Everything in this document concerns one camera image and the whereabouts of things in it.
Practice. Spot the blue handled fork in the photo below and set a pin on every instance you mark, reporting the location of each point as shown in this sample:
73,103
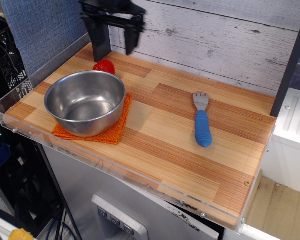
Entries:
202,133

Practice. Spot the clear acrylic table guard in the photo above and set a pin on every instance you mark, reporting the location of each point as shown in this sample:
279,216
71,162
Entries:
158,152

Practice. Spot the white appliance at right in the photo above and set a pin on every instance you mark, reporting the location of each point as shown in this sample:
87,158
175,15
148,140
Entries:
281,160

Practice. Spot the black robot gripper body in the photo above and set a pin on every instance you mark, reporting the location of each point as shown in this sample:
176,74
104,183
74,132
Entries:
116,13

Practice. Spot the red toy strawberry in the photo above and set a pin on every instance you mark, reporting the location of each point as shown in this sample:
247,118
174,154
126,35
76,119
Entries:
105,66

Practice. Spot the dark grey left post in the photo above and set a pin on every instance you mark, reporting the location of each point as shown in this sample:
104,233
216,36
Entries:
100,52

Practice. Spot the dark grey post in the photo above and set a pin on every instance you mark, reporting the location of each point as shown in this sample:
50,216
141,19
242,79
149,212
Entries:
100,52
287,78

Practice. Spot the stainless steel cabinet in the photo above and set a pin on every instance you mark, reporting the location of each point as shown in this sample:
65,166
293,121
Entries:
104,207

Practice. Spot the black plastic crate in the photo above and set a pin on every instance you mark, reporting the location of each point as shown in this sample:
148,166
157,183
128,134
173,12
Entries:
13,75

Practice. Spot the stainless steel bowl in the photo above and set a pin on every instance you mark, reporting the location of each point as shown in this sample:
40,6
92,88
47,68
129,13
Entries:
86,103

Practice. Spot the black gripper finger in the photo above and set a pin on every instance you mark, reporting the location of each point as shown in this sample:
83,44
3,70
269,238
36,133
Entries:
132,37
97,32

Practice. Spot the orange knitted cloth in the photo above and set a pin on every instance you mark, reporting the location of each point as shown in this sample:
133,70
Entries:
111,136

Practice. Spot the dark grey right post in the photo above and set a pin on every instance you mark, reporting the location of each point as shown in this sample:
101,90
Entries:
287,78

